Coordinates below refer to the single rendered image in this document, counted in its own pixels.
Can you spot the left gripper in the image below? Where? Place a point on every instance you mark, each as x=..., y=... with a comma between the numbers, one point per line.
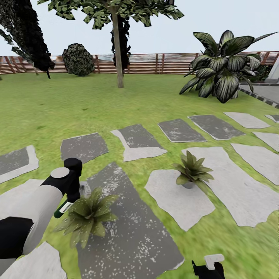
x=73, y=193

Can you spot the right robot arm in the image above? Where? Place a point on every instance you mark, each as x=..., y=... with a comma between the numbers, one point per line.
x=212, y=270

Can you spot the pot plant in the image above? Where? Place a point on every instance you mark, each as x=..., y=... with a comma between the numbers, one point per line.
x=86, y=217
x=193, y=173

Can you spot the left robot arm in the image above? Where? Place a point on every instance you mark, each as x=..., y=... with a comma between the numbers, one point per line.
x=22, y=228

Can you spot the insectifuge atomizer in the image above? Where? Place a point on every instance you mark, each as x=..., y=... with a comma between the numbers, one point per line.
x=61, y=210

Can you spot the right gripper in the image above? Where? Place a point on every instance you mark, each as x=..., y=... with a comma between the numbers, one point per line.
x=204, y=273

